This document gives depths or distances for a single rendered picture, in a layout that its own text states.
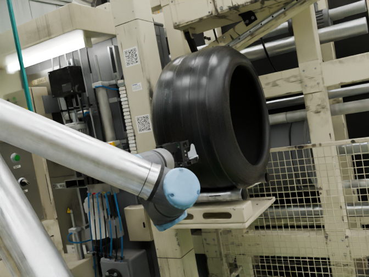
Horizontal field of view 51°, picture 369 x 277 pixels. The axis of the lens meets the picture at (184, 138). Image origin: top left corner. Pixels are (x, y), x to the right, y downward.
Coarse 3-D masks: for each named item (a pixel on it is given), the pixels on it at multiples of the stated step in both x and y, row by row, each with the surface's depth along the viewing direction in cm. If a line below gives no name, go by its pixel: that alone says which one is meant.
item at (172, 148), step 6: (168, 144) 119; (174, 144) 119; (180, 144) 119; (186, 144) 123; (168, 150) 116; (174, 150) 119; (180, 150) 119; (186, 150) 124; (174, 156) 119; (180, 156) 119; (186, 156) 123; (174, 162) 115; (180, 162) 120; (186, 162) 120
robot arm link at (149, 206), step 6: (138, 198) 103; (144, 204) 101; (150, 204) 98; (150, 210) 99; (156, 210) 95; (150, 216) 101; (156, 216) 98; (162, 216) 96; (180, 216) 99; (186, 216) 101; (156, 222) 100; (162, 222) 99; (168, 222) 98; (174, 222) 98; (156, 228) 102; (162, 228) 99; (168, 228) 98
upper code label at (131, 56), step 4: (128, 48) 164; (132, 48) 163; (136, 48) 162; (124, 52) 166; (128, 52) 165; (132, 52) 164; (136, 52) 163; (124, 56) 166; (128, 56) 165; (132, 56) 164; (136, 56) 163; (128, 60) 165; (132, 60) 164; (136, 60) 163; (128, 64) 165; (132, 64) 164; (136, 64) 163
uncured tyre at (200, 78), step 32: (192, 64) 139; (224, 64) 136; (160, 96) 139; (192, 96) 131; (224, 96) 132; (256, 96) 173; (160, 128) 137; (192, 128) 131; (224, 128) 130; (256, 128) 177; (224, 160) 132; (256, 160) 170
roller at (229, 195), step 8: (200, 192) 149; (208, 192) 147; (216, 192) 145; (224, 192) 143; (232, 192) 141; (240, 192) 140; (200, 200) 148; (208, 200) 147; (216, 200) 145; (224, 200) 143; (232, 200) 142; (240, 200) 141
